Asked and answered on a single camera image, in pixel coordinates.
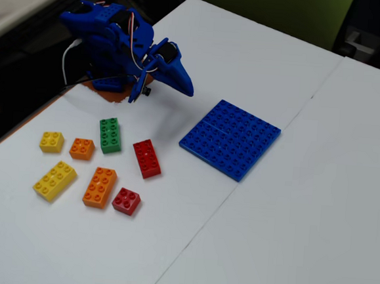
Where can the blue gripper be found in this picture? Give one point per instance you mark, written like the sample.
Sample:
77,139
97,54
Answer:
175,69

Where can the orange 2x4 toy brick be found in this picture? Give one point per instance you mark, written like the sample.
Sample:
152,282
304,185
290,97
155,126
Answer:
99,187

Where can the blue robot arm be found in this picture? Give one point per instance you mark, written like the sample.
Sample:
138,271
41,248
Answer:
102,43

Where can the white table cover sheet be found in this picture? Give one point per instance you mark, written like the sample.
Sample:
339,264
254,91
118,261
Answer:
302,223
217,52

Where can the blue 8x8 brick plate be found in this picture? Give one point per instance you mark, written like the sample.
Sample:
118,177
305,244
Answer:
229,140

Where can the red 2x4 toy brick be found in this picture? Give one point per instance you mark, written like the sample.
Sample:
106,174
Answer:
146,159

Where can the green 2x4 toy brick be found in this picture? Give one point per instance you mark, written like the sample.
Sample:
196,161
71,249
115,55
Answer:
110,135

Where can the green upholstered panel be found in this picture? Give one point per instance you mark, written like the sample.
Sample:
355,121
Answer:
279,14

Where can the orange 2x2 toy brick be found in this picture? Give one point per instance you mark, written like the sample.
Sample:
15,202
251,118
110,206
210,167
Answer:
82,148

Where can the red 2x2 toy brick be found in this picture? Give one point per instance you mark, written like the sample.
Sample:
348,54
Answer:
126,201

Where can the yellow 2x2 toy brick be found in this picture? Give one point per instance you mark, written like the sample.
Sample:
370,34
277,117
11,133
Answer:
51,141

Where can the yellow 2x4 toy brick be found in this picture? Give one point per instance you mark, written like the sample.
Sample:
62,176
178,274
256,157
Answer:
54,181

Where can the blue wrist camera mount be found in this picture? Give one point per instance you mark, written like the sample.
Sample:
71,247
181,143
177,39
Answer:
137,88

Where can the grey chair bracket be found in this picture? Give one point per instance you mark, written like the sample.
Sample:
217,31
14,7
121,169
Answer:
360,42

